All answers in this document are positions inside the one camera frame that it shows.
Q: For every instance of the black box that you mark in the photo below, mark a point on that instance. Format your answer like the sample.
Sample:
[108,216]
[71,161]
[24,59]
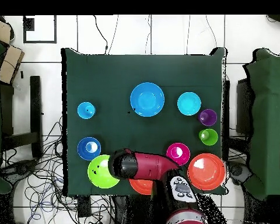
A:
[243,107]

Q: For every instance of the dark green table cloth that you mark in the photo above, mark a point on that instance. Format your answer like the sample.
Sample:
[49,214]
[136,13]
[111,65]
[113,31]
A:
[107,77]

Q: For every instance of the purple cup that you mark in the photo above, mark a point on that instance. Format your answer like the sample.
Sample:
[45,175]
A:
[208,117]

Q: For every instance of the large green bowl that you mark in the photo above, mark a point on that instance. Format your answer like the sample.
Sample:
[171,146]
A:
[98,172]

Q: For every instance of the large blue bowl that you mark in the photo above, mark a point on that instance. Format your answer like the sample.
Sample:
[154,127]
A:
[147,99]

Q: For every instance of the grey stand foot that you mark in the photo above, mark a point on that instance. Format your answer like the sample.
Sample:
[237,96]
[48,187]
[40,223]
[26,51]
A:
[238,171]
[18,169]

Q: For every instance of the black chair frame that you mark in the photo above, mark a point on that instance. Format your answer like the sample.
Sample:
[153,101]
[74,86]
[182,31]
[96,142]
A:
[35,105]

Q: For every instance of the small dark blue bowl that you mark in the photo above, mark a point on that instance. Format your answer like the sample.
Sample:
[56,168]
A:
[82,149]

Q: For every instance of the small light blue bowl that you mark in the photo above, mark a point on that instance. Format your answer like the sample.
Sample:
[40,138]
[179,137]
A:
[189,103]

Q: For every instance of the light blue cup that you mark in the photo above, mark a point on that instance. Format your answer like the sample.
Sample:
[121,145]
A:
[85,110]

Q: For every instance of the brown cardboard box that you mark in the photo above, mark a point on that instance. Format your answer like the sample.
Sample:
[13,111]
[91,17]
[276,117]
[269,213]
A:
[0,30]
[10,65]

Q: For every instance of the green cup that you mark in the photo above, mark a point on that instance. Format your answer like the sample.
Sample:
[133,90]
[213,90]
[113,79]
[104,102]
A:
[211,137]

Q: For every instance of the small pink bowl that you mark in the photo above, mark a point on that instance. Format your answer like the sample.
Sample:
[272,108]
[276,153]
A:
[175,150]

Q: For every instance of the large orange bowl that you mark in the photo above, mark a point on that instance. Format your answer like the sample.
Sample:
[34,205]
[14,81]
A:
[206,173]
[140,186]

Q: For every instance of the black power strip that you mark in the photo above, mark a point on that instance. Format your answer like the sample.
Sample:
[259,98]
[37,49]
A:
[84,206]

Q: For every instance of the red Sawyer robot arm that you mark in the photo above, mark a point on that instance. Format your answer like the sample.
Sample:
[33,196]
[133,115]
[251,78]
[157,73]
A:
[149,165]

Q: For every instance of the black square floor frame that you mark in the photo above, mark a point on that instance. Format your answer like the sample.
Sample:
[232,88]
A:
[29,23]

